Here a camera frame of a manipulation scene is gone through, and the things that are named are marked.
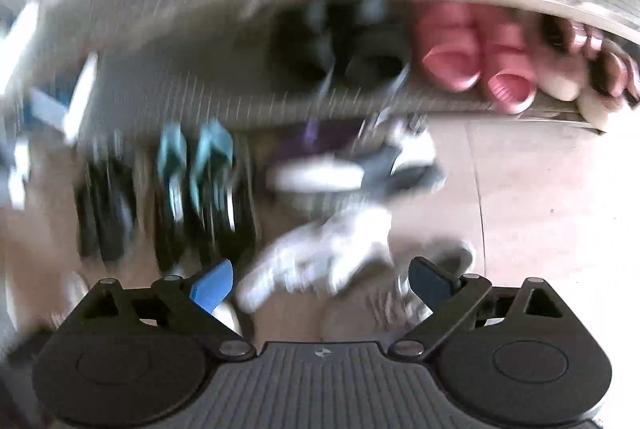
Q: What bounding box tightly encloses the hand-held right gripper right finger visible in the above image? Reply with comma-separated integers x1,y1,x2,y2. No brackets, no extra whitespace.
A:
389,257,563,361

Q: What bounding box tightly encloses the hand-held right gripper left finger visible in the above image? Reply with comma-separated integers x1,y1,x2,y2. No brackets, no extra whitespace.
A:
82,259,257,361

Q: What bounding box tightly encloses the white grey sneaker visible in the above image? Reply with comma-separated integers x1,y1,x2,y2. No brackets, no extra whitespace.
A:
320,239,476,342
235,209,393,314

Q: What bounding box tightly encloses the black teal sneaker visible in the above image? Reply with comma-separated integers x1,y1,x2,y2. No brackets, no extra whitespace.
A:
189,119,257,272
154,124,190,270

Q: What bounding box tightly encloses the purple slipper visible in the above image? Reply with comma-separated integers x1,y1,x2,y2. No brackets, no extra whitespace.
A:
270,119,371,160

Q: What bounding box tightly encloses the pink slipper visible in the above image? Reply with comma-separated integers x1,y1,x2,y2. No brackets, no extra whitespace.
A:
415,4,484,90
477,9,539,114

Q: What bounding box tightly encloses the white shelf unit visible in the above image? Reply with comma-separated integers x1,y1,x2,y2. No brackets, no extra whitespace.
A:
0,0,101,210

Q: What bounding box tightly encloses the beige slipper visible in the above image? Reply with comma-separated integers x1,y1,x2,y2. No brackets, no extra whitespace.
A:
539,16,588,102
580,26,640,132

